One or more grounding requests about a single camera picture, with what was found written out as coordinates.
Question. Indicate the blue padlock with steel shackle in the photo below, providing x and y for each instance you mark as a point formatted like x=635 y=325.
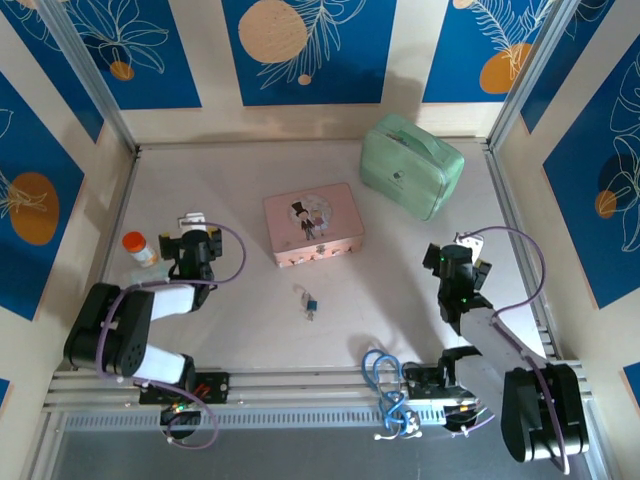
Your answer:
x=312 y=304

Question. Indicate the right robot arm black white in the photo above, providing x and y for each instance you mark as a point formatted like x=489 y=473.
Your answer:
x=540 y=400

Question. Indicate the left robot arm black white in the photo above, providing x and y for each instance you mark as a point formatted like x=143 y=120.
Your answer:
x=115 y=330

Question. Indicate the pill bottle with orange cap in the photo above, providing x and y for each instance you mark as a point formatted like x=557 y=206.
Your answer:
x=140 y=249

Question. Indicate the mint green zip case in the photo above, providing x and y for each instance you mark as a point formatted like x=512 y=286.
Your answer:
x=407 y=167

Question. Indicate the pink tin box with couple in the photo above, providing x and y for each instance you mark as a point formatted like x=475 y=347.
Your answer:
x=315 y=220

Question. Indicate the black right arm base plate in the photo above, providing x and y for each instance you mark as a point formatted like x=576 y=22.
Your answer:
x=425 y=380

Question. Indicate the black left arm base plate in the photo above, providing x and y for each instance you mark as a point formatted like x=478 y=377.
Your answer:
x=215 y=387

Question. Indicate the aluminium frame rail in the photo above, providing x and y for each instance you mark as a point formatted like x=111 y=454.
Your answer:
x=300 y=387

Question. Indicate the aluminium frame post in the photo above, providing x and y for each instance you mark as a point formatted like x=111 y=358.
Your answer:
x=85 y=70
x=540 y=75

